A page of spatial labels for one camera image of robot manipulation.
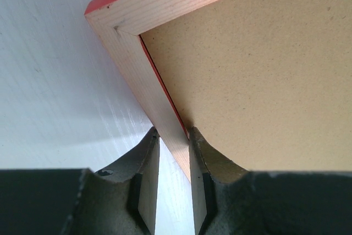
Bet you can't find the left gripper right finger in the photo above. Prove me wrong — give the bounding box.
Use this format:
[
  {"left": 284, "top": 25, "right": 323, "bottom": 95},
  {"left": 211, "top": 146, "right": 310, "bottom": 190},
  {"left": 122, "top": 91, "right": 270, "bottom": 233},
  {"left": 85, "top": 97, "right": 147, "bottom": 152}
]
[{"left": 189, "top": 127, "right": 351, "bottom": 234}]

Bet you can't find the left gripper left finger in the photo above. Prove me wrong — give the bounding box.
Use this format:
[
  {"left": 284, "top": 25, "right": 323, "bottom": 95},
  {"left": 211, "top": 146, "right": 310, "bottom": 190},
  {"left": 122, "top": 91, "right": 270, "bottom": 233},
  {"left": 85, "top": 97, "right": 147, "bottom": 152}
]
[{"left": 1, "top": 128, "right": 160, "bottom": 234}]

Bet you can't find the red picture frame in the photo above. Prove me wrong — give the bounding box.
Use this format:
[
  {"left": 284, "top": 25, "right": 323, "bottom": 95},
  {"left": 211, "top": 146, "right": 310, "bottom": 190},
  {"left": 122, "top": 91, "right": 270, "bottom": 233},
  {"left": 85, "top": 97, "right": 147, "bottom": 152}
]
[{"left": 85, "top": 0, "right": 351, "bottom": 174}]

